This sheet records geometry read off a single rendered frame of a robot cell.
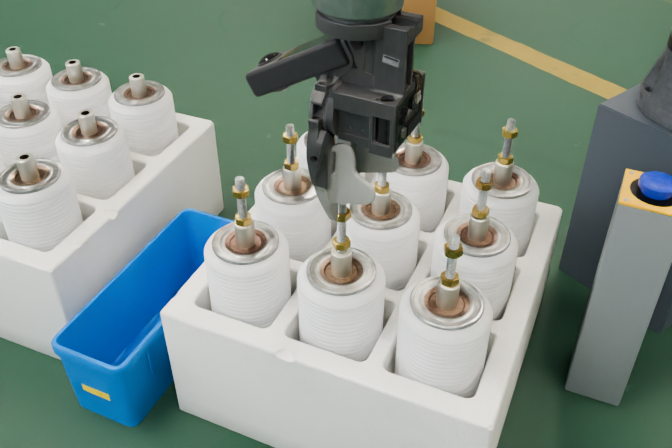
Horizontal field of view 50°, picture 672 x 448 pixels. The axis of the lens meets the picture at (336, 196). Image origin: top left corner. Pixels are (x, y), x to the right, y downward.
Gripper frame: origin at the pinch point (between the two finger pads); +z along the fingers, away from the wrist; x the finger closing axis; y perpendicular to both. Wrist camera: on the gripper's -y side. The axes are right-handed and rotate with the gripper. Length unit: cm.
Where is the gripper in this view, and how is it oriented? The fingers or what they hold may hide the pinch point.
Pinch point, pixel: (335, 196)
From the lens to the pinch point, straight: 72.8
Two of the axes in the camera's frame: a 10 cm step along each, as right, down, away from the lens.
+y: 9.0, 2.7, -3.6
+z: 0.0, 8.0, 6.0
